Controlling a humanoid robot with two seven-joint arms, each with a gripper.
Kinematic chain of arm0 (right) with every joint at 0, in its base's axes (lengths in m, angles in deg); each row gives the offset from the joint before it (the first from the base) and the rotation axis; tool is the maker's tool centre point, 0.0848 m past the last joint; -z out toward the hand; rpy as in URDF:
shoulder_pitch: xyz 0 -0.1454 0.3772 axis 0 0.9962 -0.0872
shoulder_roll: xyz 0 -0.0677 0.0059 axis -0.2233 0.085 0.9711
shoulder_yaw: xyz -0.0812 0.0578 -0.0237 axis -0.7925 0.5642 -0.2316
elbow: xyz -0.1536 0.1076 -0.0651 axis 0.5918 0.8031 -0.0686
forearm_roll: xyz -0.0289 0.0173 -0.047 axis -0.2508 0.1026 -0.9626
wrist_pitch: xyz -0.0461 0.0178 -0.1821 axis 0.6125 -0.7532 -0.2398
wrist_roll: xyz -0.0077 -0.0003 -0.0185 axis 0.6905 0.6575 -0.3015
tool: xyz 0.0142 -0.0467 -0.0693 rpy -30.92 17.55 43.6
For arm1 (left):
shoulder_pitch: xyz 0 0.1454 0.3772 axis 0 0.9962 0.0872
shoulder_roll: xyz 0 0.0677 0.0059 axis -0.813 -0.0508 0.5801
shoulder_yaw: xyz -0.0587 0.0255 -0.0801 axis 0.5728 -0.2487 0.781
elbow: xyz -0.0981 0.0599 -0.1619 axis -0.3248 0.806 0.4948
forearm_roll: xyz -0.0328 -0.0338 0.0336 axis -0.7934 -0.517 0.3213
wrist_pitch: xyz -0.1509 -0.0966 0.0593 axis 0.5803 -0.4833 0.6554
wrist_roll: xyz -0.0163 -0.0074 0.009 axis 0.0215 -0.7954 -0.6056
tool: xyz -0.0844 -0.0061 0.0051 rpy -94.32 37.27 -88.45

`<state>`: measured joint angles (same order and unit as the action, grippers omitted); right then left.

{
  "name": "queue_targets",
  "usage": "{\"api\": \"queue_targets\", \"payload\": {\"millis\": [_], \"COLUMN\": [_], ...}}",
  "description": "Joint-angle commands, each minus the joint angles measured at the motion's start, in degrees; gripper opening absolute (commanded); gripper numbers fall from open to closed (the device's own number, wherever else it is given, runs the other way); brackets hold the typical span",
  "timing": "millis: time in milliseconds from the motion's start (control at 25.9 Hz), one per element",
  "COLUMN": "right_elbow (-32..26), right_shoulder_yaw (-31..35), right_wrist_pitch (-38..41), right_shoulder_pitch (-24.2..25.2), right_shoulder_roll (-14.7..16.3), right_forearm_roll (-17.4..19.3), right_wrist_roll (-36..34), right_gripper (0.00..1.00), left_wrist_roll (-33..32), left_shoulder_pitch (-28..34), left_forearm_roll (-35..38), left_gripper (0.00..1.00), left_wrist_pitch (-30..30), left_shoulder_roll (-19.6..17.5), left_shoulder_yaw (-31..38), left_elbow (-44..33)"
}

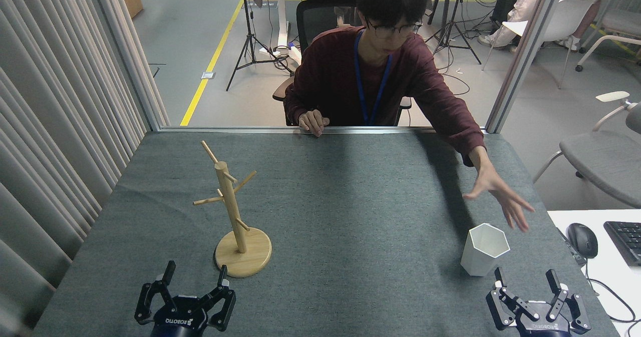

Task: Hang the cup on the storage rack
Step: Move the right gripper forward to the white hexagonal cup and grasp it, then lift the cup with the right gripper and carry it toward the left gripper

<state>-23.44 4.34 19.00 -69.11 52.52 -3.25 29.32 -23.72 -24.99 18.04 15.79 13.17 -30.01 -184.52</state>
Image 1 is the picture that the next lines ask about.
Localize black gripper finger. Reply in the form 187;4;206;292
134;260;177;326
198;265;236;331
486;267;532;330
545;269;591;335

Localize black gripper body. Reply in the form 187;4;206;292
515;301;571;337
152;296;209;337

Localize white hexagonal cup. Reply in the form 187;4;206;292
460;223;511;277

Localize wooden cup rack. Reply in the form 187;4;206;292
193;141;272;278

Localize person's left hand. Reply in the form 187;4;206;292
462;147;535;233

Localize person's right hand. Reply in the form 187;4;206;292
298;110;331;138

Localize white desk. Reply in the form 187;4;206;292
547;209;641;337

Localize black computer mouse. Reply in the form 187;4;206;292
567;223;598;259

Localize black keyboard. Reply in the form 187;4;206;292
603;221;641;267

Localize grey table cloth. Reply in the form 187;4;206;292
33;131;619;337

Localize grey chair with headrest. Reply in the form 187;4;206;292
532;91;641;209

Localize grey pleated curtain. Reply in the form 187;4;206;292
0;0;171;337

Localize black tripod stand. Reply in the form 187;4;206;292
226;0;293;92
423;0;482;72

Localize white desk leg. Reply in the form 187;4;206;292
259;0;301;60

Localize black framed glasses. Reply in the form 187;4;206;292
365;19;424;40

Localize grey chair on castors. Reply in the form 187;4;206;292
575;0;641;72

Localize white plastic chair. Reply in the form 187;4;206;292
482;0;599;90

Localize black office chair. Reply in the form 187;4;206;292
273;1;412;126

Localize black mouse cable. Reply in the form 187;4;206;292
583;257;641;337

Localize silver frame rail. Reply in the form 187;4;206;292
159;126;489;135

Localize black floor cable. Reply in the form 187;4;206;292
426;0;496;97

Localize silver frame post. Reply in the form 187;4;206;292
486;0;571;134
90;0;166;131

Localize blue lanyard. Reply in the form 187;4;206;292
354;29;394;126

